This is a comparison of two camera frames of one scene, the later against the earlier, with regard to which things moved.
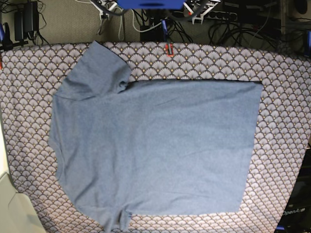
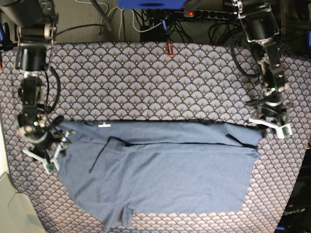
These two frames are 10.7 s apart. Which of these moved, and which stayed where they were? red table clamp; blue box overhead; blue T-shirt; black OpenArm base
Moved: blue T-shirt
Stayed: red table clamp; blue box overhead; black OpenArm base
